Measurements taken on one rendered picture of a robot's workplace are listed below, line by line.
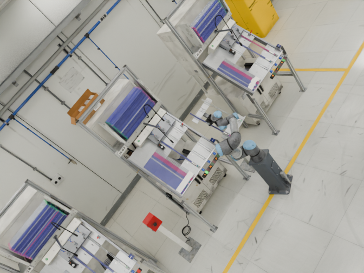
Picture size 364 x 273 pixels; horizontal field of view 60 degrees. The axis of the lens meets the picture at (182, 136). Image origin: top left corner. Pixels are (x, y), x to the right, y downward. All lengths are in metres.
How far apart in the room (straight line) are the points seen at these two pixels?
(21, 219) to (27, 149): 1.41
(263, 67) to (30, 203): 2.93
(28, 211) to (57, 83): 1.89
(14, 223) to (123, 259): 1.09
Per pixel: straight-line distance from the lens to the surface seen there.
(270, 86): 4.51
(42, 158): 4.74
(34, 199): 3.45
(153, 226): 3.46
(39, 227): 3.36
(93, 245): 3.46
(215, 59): 3.96
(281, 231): 3.49
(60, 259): 3.55
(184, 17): 3.97
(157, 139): 3.46
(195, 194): 3.91
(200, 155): 3.47
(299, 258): 3.32
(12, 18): 4.59
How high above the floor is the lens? 2.91
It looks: 33 degrees down
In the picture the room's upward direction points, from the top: 44 degrees counter-clockwise
